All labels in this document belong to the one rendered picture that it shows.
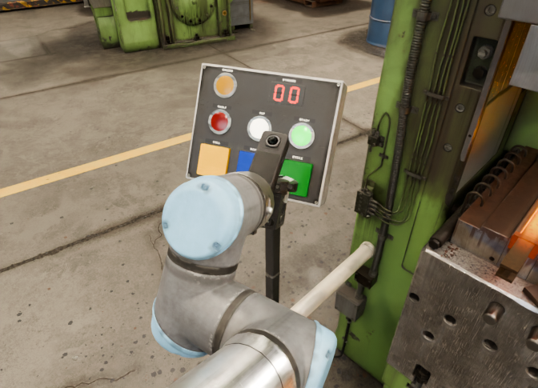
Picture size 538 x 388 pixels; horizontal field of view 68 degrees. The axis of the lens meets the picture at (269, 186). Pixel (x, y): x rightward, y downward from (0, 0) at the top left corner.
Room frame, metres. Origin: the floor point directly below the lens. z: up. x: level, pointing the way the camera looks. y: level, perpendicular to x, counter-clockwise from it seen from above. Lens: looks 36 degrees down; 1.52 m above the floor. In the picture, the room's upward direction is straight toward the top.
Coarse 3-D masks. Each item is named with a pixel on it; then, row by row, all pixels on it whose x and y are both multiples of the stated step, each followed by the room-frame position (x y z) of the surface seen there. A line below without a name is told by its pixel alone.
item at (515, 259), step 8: (536, 216) 0.60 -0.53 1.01; (528, 224) 0.58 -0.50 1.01; (536, 224) 0.58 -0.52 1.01; (528, 232) 0.55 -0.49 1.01; (536, 232) 0.55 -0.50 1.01; (512, 240) 0.54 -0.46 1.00; (520, 240) 0.53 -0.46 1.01; (528, 240) 0.52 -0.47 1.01; (536, 240) 0.52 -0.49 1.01; (512, 248) 0.51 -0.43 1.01; (520, 248) 0.51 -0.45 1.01; (528, 248) 0.51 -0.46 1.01; (536, 248) 0.51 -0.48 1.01; (512, 256) 0.49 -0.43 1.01; (520, 256) 0.49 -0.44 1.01; (528, 256) 0.51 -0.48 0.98; (504, 264) 0.47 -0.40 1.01; (512, 264) 0.47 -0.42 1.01; (520, 264) 0.47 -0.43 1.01; (496, 272) 0.47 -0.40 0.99; (504, 272) 0.46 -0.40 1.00; (512, 272) 0.46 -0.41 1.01; (512, 280) 0.45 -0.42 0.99
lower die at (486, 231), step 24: (528, 168) 0.81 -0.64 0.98; (504, 192) 0.71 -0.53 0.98; (528, 192) 0.70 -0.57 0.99; (480, 216) 0.63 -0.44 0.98; (504, 216) 0.62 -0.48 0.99; (528, 216) 0.61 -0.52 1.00; (456, 240) 0.61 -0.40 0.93; (480, 240) 0.59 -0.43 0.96; (504, 240) 0.56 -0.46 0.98; (528, 264) 0.52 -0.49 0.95
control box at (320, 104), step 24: (216, 72) 0.91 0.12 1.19; (240, 72) 0.89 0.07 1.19; (264, 72) 0.88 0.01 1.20; (216, 96) 0.88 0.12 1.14; (240, 96) 0.86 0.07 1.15; (264, 96) 0.85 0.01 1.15; (288, 96) 0.83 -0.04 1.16; (312, 96) 0.82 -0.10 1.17; (336, 96) 0.80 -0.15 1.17; (240, 120) 0.83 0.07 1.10; (264, 120) 0.82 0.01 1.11; (288, 120) 0.80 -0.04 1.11; (312, 120) 0.79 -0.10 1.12; (336, 120) 0.78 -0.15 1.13; (192, 144) 0.84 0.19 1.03; (216, 144) 0.82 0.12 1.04; (240, 144) 0.81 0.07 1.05; (312, 144) 0.76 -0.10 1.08; (336, 144) 0.81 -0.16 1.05; (192, 168) 0.81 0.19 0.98; (312, 192) 0.71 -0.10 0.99
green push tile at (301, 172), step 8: (288, 160) 0.75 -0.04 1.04; (288, 168) 0.74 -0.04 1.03; (296, 168) 0.74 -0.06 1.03; (304, 168) 0.73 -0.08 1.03; (312, 168) 0.74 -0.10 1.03; (288, 176) 0.73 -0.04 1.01; (296, 176) 0.73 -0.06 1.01; (304, 176) 0.72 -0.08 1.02; (304, 184) 0.71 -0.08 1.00; (296, 192) 0.71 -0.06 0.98; (304, 192) 0.70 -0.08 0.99
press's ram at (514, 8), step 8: (504, 0) 0.66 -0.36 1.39; (512, 0) 0.65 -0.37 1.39; (520, 0) 0.64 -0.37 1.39; (528, 0) 0.63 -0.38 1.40; (536, 0) 0.63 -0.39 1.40; (504, 8) 0.65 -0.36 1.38; (512, 8) 0.65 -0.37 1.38; (520, 8) 0.64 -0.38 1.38; (528, 8) 0.63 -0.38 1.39; (536, 8) 0.62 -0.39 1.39; (504, 16) 0.65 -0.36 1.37; (512, 16) 0.64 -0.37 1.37; (520, 16) 0.63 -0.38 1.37; (528, 16) 0.63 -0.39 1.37; (536, 16) 0.62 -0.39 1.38; (536, 24) 0.62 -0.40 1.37
